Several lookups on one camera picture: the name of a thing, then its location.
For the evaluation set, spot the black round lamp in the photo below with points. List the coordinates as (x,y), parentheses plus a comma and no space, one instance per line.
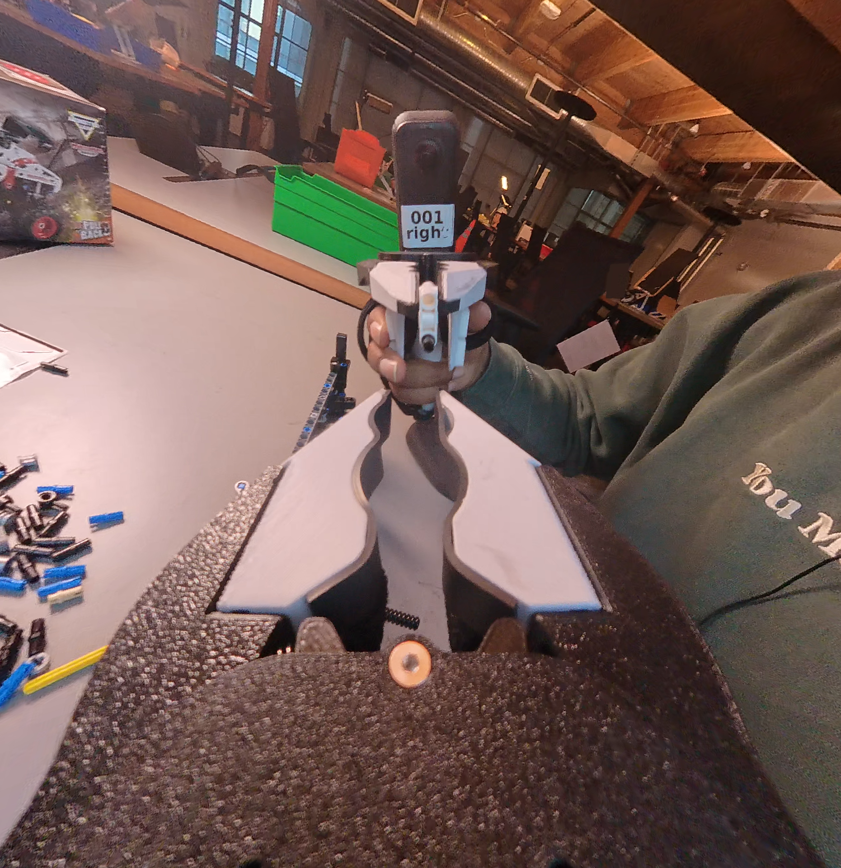
(573,102)

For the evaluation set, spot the toy truck set box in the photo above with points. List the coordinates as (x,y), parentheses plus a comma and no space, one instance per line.
(40,156)

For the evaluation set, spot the background work table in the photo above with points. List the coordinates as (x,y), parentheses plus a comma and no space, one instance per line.
(156,68)

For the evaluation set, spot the grey desk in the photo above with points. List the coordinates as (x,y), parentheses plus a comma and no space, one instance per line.
(190,380)

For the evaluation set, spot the red plastic bin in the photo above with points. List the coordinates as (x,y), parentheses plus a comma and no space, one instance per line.
(359,152)

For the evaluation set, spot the white bent beam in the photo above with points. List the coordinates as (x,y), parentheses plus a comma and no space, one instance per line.
(428,315)

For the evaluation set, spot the brick truck chassis model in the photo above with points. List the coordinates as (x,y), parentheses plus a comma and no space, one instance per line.
(332,393)

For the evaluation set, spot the person's right forearm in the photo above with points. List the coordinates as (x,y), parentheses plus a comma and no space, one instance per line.
(562,413)

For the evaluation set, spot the person's right hand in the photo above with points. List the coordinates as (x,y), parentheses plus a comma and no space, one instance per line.
(420,383)

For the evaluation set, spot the pile of small brick parts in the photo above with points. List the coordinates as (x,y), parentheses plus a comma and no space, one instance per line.
(27,549)

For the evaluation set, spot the blue connector pin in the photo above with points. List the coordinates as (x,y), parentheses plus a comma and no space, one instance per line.
(106,519)

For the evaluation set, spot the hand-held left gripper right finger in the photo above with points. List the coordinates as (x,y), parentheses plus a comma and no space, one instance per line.
(515,536)

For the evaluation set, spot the orange traffic cone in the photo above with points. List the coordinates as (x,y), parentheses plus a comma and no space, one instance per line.
(467,236)

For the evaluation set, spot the wood edged table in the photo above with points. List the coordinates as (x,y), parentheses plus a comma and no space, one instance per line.
(190,196)

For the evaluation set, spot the person's green sweatshirt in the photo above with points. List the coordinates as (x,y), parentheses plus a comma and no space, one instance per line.
(732,610)

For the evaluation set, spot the white sticker sheet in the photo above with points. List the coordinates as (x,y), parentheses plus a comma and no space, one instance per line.
(13,352)

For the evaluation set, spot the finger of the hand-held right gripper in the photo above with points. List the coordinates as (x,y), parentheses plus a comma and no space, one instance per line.
(464,281)
(396,285)

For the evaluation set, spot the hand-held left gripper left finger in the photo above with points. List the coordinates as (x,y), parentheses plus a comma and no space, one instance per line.
(305,536)

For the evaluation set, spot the green bin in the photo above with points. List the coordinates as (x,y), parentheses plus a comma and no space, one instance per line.
(325,217)

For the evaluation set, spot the yellow axle rod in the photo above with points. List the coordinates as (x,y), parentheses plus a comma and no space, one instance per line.
(64,670)

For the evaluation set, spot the pale tilted panel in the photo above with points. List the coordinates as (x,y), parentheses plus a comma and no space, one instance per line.
(590,346)

